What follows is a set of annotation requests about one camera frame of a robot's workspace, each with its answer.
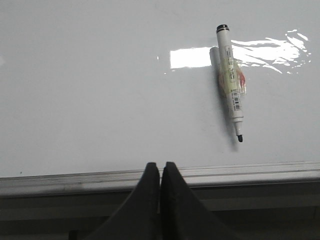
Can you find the whiteboard with aluminium frame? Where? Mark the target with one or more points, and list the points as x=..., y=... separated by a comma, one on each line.
x=93, y=90

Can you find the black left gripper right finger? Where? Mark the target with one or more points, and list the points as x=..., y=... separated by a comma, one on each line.
x=183, y=216

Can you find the white whiteboard marker pen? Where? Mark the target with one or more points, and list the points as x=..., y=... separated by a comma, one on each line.
x=233, y=81

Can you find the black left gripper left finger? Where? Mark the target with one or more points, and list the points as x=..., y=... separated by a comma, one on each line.
x=136, y=219

